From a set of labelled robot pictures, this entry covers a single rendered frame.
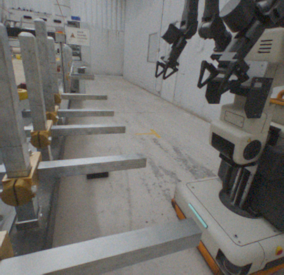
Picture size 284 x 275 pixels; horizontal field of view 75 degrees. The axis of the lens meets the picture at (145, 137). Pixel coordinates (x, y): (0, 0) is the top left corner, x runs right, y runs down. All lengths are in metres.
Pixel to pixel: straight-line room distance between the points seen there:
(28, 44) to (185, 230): 0.57
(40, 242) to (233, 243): 0.88
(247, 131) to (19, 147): 0.84
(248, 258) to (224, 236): 0.13
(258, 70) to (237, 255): 0.82
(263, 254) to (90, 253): 1.00
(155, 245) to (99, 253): 0.07
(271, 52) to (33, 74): 0.82
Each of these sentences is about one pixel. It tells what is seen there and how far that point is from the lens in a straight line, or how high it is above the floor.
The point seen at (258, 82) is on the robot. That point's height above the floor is 1.03.
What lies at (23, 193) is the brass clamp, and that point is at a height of 0.82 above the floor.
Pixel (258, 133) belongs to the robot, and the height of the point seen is 0.81.
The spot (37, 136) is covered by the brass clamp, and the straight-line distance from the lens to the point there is 0.64.
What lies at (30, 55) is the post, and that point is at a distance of 0.62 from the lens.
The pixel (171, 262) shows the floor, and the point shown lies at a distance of 1.30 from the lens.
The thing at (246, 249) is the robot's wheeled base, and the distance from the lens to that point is 1.13.
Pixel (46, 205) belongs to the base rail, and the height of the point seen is 0.70.
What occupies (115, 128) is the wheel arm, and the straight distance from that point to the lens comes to 0.71.
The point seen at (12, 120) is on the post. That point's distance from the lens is 0.39.
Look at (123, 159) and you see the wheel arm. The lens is 0.48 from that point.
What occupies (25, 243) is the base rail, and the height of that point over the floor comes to 0.70.
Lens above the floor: 1.07
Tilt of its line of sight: 23 degrees down
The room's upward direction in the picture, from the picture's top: 5 degrees clockwise
